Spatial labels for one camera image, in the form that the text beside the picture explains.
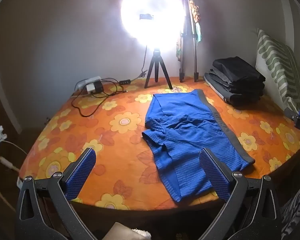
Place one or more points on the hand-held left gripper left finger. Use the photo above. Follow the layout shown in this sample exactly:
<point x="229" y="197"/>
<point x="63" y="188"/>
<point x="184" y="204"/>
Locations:
<point x="82" y="167"/>

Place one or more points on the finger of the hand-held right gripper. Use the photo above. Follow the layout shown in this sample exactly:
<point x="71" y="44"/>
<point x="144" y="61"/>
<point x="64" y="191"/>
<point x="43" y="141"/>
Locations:
<point x="291" y="115"/>

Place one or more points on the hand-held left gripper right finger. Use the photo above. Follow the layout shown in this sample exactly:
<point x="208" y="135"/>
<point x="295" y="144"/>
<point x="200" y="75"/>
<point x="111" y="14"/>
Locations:
<point x="215" y="175"/>

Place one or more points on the blue pants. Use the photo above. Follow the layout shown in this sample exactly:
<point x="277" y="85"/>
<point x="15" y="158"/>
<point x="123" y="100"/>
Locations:
<point x="185" y="135"/>

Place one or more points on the orange floral bedsheet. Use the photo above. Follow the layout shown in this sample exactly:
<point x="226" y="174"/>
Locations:
<point x="110" y="135"/>

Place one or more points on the green striped white pillow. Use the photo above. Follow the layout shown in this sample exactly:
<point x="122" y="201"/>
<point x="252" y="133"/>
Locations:
<point x="277" y="62"/>

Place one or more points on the stack of dark folded clothes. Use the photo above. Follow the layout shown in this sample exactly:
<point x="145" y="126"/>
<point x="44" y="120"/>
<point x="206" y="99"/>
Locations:
<point x="237" y="80"/>

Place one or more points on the beige soft object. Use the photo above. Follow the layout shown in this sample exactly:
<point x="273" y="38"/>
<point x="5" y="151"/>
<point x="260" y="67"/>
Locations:
<point x="120" y="232"/>

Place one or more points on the black power adapter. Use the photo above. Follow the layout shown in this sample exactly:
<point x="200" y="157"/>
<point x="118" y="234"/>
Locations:
<point x="98" y="87"/>

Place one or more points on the grey striped cloth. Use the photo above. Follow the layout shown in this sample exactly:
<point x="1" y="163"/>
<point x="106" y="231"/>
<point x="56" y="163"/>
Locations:
<point x="296" y="210"/>

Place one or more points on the white power strip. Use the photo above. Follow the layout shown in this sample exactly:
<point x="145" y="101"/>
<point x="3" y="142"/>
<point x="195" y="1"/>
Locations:
<point x="83" y="81"/>

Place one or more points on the white clip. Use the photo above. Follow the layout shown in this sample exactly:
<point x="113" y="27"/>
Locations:
<point x="0" y="133"/>

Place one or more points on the small black tripod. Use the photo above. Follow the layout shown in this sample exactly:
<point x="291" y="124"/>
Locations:
<point x="156" y="57"/>

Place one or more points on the tall folded tripod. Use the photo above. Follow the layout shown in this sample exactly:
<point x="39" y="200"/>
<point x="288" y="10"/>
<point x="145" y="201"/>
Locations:
<point x="187" y="30"/>

